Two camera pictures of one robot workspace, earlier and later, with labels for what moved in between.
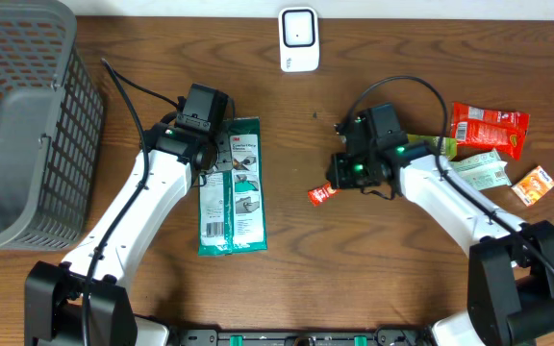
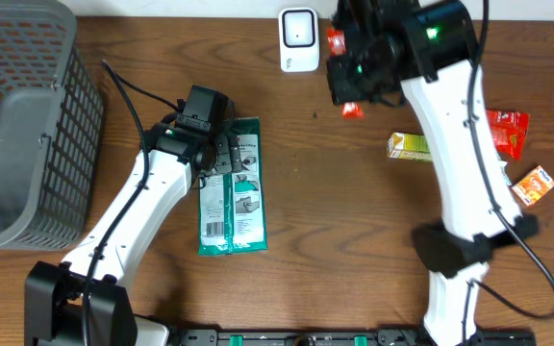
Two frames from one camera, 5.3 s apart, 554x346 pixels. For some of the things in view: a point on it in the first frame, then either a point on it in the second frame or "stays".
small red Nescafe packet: [318, 194] -> [350, 111]
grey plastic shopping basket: [36, 126] stays
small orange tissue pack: [533, 185] stays
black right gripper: [338, 167] -> [343, 90]
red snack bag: [502, 130] stays
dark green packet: [232, 216] stays
